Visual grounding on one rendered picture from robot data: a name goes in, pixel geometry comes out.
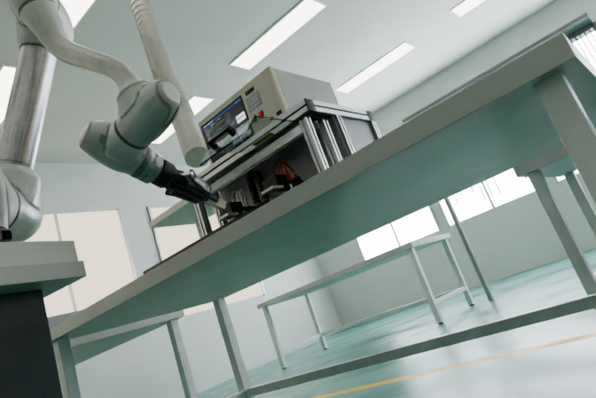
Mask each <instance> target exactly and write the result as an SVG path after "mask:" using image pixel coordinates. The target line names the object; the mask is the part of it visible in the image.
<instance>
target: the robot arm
mask: <svg viewBox="0 0 596 398"><path fill-rule="evenodd" d="M7 1H8V3H9V5H10V7H11V9H12V12H13V13H14V15H15V16H16V29H17V44H18V46H19V49H20V54H19V58H18V62H17V66H16V70H15V74H14V78H13V82H12V89H11V93H10V96H9V101H8V105H7V108H6V113H5V117H4V124H3V127H2V131H1V136H0V242H23V241H26V240H28V239H29V238H31V237H33V236H34V235H35V234H36V233H37V232H38V230H39V229H40V227H41V224H42V222H43V209H42V179H41V177H40V176H39V175H38V174H37V172H36V171H35V170H34V169H35V161H36V156H37V152H38V147H39V143H40V138H41V135H42V130H43V122H44V117H45V113H46V108H47V104H48V99H49V95H50V91H51V83H52V78H53V74H54V69H55V65H56V61H57V60H60V61H62V62H64V63H66V64H68V65H70V66H75V67H78V68H81V69H83V70H87V71H90V72H92V73H95V74H101V75H104V76H106V77H108V78H110V79H112V80H113V81H114V82H115V83H116V85H117V87H118V89H119V94H118V95H117V97H116V102H117V105H118V116H119V117H118V118H117V119H116V120H115V121H113V122H111V123H110V122H107V121H90V122H89V123H88V124H87V125H86V127H85V128H84V129H83V131H82V133H81V135H80V137H79V146H80V148H81V149H82V151H84V152H85V153H86V154H87V155H88V156H90V157H91V158H92V159H94V160H95V161H96V162H98V163H100V164H101V165H103V166H105V167H107V168H110V169H112V170H114V171H116V172H120V173H124V174H127V175H129V176H131V177H134V178H136V179H137V180H139V181H141V182H143V183H152V184H154V185H155V186H157V187H159V188H165V189H166V191H165V195H168V196H173V197H176V198H179V199H183V200H186V201H189V202H192V203H194V204H198V202H204V203H206V204H208V205H209V206H212V207H215V208H217V209H218V210H220V211H222V212H223V211H224V210H225V208H226V201H224V200H222V199H220V198H219V197H217V196H216V195H215V194H213V193H211V191H212V187H211V186H210V185H209V184H207V183H206V182H205V181H203V180H202V179H201V178H200V177H199V176H197V175H196V174H195V172H194V170H193V169H190V171H189V172H184V171H182V170H178V169H176V167H175V165H174V164H172V163H170V162H169V161H167V160H164V158H163V156H162V155H161V154H159V153H157V152H156V151H154V150H152V149H151V148H150V147H148V146H149V145H150V144H151V143H152V142H154V141H155V140H157V139H158V138H159V137H160V136H161V135H162V134H163V133H164V132H165V131H166V130H167V129H168V127H169V126H170V125H171V123H172V122H173V121H174V119H175V118H176V116H177V114H178V112H179V110H180V106H181V98H180V94H179V92H178V90H177V89H176V87H175V86H174V85H173V84H171V83H170V82H167V81H164V80H153V81H148V80H143V79H142V78H141V77H140V76H139V75H138V74H137V73H136V72H135V71H134V70H133V69H132V68H131V67H130V66H129V65H128V64H126V63H125V62H123V61H121V60H120V59H117V58H115V57H113V56H110V55H107V54H105V53H102V52H99V51H95V50H93V49H90V48H87V47H84V46H81V45H79V44H77V43H74V42H73V40H74V27H73V24H72V21H71V19H70V17H69V15H68V13H67V10H66V8H65V7H64V5H63V4H62V3H61V1H60V0H7Z"/></svg>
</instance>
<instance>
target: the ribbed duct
mask: <svg viewBox="0 0 596 398"><path fill-rule="evenodd" d="M129 4H130V8H131V10H132V13H133V15H134V19H135V21H136V24H137V30H138V33H139V35H140V38H141V41H142V44H143V46H144V50H145V55H146V56H147V60H148V62H149V67H150V68H151V72H152V74H153V79H154V80H164V81H167V82H170V83H171V84H173V85H174V86H175V87H176V89H177V90H178V92H179V94H180V98H181V106H180V110H179V112H178V114H177V116H176V118H175V119H174V121H173V122H172V125H173V128H174V130H175V132H176V136H177V139H178V142H179V144H180V147H181V150H182V153H183V155H184V160H185V162H186V164H187V165H188V166H189V167H192V168H200V167H203V166H205V165H206V164H207V163H208V162H209V160H208V161H206V162H205V163H204V164H202V165H201V166H200V163H201V161H202V159H203V158H204V156H205V154H206V152H207V150H206V146H205V144H204V141H203V138H202V135H201V132H200V127H199V124H198V122H197V120H196V118H195V115H194V113H193V111H192V108H191V106H190V104H189V101H188V99H187V97H186V95H185V93H184V89H183V87H182V85H181V83H180V81H179V79H178V77H177V74H176V70H175V68H174V66H173V63H172V60H171V57H170V56H169V51H168V48H167V45H166V43H165V40H164V37H163V34H162V32H161V27H160V24H159V21H158V19H157V16H156V13H155V11H154V8H153V3H152V1H151V0H129Z"/></svg>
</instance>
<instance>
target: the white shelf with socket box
mask: <svg viewBox="0 0 596 398"><path fill-rule="evenodd" d="M204 206H205V208H206V211H207V215H208V217H210V216H212V215H214V214H215V209H214V207H212V206H209V205H208V204H206V203H204ZM148 224H149V228H150V229H151V228H160V227H169V226H179V225H188V224H196V227H197V230H198V233H199V236H200V238H202V237H203V236H202V232H201V229H200V224H199V221H198V217H197V215H196V212H195V208H194V205H193V203H192V202H189V201H186V200H183V199H182V200H180V201H179V202H177V203H176V204H175V205H174V206H173V207H171V208H169V209H168V210H166V211H165V212H163V213H162V214H160V215H158V216H157V217H156V218H154V219H153V220H151V221H150V222H149V223H148Z"/></svg>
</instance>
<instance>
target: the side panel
mask: <svg viewBox="0 0 596 398"><path fill-rule="evenodd" d="M334 118H335V120H336V122H337V125H338V127H339V130H340V132H341V135H342V138H343V140H344V143H345V145H346V147H347V149H348V152H349V155H351V154H352V153H354V152H357V151H358V150H360V149H362V148H363V147H365V146H367V145H368V144H370V143H372V142H374V141H375V140H377V139H379V138H380V137H381V134H380V131H379V129H378V127H377V124H376V122H375V121H369V122H367V121H357V120H351V119H346V118H342V117H341V116H340V115H338V114H336V115H335V116H334Z"/></svg>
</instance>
